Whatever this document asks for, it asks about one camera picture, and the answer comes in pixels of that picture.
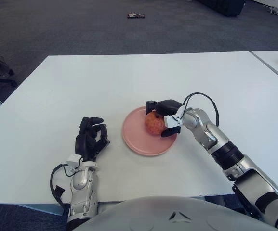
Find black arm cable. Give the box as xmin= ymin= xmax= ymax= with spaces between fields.
xmin=49 ymin=163 xmax=72 ymax=210
xmin=183 ymin=92 xmax=219 ymax=127

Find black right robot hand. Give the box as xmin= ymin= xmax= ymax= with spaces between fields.
xmin=145 ymin=99 xmax=184 ymax=138

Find red apple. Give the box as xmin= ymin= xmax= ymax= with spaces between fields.
xmin=145 ymin=109 xmax=166 ymax=136

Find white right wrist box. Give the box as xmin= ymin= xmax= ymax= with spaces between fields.
xmin=164 ymin=105 xmax=185 ymax=128

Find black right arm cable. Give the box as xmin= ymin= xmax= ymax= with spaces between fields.
xmin=183 ymin=92 xmax=219 ymax=127

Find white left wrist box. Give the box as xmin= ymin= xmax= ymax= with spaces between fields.
xmin=66 ymin=154 xmax=83 ymax=171

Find black box furniture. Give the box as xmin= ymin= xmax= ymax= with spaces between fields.
xmin=198 ymin=0 xmax=247 ymax=17

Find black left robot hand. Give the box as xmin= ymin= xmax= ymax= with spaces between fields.
xmin=75 ymin=116 xmax=111 ymax=162

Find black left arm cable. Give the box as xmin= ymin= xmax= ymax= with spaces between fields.
xmin=49 ymin=163 xmax=72 ymax=210

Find pink round plate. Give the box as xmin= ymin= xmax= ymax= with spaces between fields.
xmin=121 ymin=107 xmax=178 ymax=156

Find grey robot torso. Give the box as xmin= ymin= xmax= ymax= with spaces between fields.
xmin=72 ymin=196 xmax=274 ymax=231

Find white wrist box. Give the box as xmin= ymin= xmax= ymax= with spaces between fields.
xmin=164 ymin=105 xmax=185 ymax=128
xmin=66 ymin=154 xmax=83 ymax=171

